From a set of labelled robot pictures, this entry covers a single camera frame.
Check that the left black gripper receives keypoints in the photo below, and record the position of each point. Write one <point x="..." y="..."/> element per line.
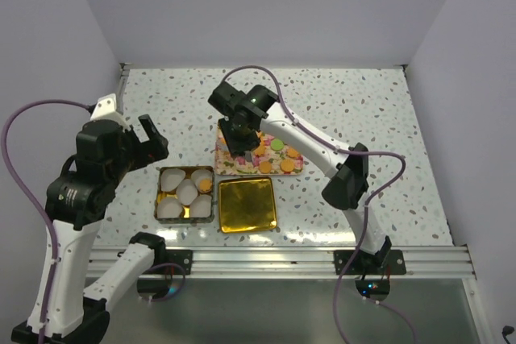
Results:
<point x="156" y="147"/>

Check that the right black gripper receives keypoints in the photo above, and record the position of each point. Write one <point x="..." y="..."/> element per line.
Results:
<point x="237" y="147"/>

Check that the brown crumbly cookie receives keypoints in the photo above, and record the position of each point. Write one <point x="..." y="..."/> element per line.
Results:
<point x="260" y="151"/>

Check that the cookie tin box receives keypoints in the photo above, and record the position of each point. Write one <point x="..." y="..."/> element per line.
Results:
<point x="184" y="218"/>

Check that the gold tin lid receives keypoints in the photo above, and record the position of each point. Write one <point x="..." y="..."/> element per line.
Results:
<point x="246" y="205"/>

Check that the metal tongs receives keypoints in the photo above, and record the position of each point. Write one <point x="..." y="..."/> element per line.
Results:
<point x="248" y="156"/>

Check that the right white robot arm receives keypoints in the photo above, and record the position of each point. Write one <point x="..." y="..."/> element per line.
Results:
<point x="346" y="167"/>

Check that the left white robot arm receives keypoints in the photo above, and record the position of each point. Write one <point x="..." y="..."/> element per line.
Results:
<point x="66" y="311"/>

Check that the white paper cup top-left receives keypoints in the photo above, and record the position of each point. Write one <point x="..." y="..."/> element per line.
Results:
<point x="170" y="178"/>

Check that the floral serving tray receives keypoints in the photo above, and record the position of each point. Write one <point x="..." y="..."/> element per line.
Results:
<point x="227" y="165"/>

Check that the green macaron cookie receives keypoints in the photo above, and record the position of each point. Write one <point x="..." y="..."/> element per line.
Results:
<point x="277" y="145"/>

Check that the white paper cup top-right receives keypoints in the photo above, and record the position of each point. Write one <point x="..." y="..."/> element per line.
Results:
<point x="200" y="174"/>

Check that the white paper cup centre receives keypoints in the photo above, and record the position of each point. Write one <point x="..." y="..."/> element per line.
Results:
<point x="186" y="192"/>

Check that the white paper cup bottom-left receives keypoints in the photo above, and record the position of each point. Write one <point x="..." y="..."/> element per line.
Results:
<point x="168" y="208"/>

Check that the white paper cup bottom-right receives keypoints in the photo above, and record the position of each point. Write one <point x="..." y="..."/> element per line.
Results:
<point x="200" y="207"/>

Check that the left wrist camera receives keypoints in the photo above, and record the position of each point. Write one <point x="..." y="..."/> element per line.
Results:
<point x="107" y="108"/>

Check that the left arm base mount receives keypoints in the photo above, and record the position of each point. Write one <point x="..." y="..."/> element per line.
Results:
<point x="176" y="262"/>

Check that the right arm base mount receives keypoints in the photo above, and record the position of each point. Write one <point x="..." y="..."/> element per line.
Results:
<point x="364" y="264"/>

